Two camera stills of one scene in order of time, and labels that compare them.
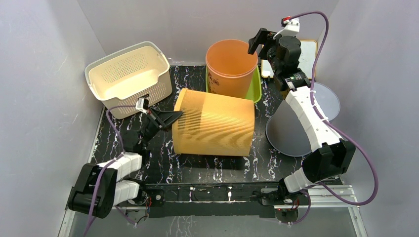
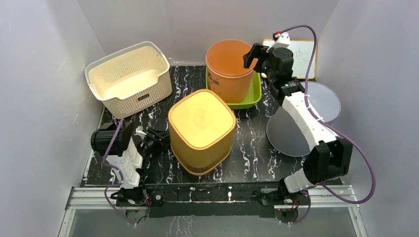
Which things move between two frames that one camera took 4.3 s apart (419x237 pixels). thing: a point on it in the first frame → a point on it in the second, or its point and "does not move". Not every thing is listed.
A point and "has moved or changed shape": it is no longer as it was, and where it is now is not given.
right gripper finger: (260, 38) → (255, 53)
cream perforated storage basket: (140, 71) does not move
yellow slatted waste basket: (213, 125) has moved or changed shape
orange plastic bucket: (230, 67) does not move
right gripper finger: (267, 52) → (258, 68)
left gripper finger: (167, 118) → (164, 136)
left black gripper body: (151, 128) → (152, 143)
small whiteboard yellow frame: (308, 61) does not move
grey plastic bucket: (285, 130) does not move
